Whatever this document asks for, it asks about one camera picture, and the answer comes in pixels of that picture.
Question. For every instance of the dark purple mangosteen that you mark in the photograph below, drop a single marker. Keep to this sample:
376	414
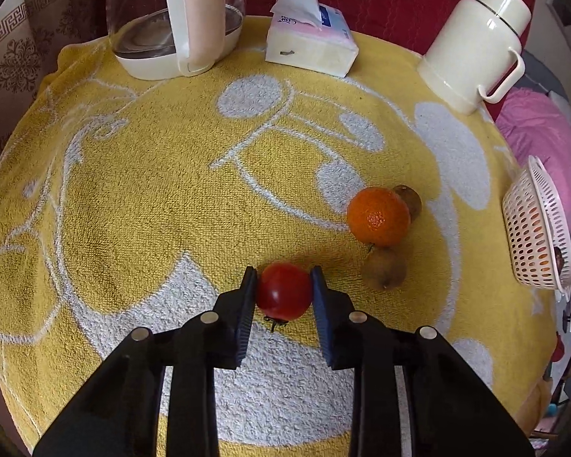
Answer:
559	259

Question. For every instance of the orange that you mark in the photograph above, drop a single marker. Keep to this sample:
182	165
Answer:
378	216

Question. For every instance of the patterned beige curtain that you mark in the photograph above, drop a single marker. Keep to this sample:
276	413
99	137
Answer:
14	71

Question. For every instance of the white plastic basket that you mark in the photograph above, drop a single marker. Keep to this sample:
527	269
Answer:
528	228

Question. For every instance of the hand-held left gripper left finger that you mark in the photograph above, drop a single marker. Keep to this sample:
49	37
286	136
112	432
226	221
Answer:
247	314

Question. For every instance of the tissue pack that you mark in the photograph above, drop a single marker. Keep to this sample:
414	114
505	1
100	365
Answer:
309	47

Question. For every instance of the cream thermos jug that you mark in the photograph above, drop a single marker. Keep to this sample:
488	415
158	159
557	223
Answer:
471	47

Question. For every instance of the brown kiwi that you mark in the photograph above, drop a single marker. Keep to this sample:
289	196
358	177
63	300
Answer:
384	269
413	202

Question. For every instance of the glass kettle with white base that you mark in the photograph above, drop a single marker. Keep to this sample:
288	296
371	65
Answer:
190	19

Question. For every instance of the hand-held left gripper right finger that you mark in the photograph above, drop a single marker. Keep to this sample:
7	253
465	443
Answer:
321	314

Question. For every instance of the grey cloth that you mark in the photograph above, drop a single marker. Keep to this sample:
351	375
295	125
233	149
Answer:
547	76

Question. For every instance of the yellow and white towel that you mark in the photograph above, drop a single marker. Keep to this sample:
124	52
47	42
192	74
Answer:
147	190

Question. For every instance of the red tomato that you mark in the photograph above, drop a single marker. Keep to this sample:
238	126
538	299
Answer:
283	290

